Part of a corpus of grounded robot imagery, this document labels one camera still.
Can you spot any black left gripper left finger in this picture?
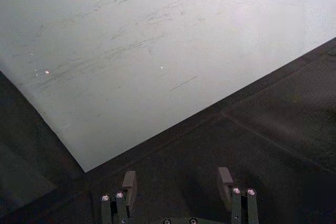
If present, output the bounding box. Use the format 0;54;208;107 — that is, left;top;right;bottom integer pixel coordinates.
101;170;138;224

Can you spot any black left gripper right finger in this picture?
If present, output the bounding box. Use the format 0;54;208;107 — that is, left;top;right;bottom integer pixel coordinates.
217;166;259;224

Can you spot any black table cloth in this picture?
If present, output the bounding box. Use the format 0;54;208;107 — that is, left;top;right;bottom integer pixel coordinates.
0;37;336;224

